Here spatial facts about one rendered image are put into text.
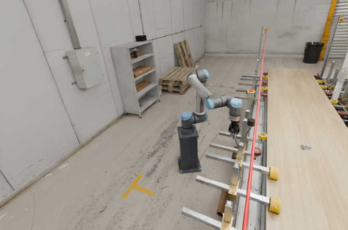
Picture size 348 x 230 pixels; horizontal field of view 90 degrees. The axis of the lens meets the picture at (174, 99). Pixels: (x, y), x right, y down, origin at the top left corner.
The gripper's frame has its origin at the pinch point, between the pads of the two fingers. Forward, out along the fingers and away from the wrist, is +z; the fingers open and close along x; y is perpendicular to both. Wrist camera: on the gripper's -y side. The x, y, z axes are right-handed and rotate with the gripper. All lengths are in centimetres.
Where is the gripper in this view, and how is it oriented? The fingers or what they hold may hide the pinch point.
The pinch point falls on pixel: (233, 137)
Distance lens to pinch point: 166.4
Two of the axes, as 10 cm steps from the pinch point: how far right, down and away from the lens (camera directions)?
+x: 9.0, 1.2, -4.2
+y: -4.3, 4.2, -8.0
